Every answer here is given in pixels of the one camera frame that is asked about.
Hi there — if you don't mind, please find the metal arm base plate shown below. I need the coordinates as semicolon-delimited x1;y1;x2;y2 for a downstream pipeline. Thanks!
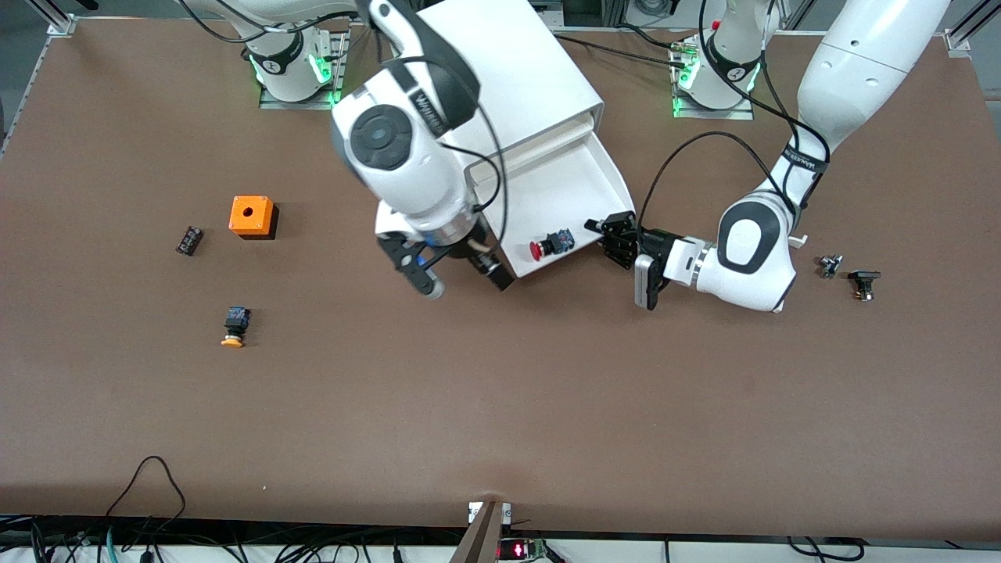
671;43;755;120
258;31;345;110

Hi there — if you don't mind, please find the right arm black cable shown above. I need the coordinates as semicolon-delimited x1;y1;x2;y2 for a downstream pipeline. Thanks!
178;0;509;235

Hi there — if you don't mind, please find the red mushroom push button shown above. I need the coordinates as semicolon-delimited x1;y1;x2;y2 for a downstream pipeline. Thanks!
529;228;576;263

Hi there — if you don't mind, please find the thin black looped cable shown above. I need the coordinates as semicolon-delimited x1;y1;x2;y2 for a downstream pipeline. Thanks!
104;456;187;521

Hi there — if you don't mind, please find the tangled black cables bundle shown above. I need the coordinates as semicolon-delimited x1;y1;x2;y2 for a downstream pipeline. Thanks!
0;515;439;563

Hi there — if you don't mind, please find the thick black power cable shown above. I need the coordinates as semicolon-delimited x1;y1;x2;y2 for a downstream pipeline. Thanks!
551;23;689;59

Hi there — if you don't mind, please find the brown camera mount beam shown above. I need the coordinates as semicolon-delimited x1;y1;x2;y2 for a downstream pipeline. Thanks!
450;500;513;563

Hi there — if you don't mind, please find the small red LED device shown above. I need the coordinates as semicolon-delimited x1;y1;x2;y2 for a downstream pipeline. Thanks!
497;538;548;562

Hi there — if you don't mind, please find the orange button enclosure box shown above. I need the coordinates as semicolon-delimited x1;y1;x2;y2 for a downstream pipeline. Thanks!
228;195;278;240

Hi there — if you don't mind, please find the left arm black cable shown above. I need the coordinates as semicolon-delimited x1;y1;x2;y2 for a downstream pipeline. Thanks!
640;0;831;235

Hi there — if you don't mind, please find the yellow mushroom push button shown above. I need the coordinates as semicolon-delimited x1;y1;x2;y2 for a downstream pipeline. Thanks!
220;307;252;349

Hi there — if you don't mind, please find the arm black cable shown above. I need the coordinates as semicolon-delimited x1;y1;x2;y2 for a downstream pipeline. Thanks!
178;0;509;235
640;0;831;235

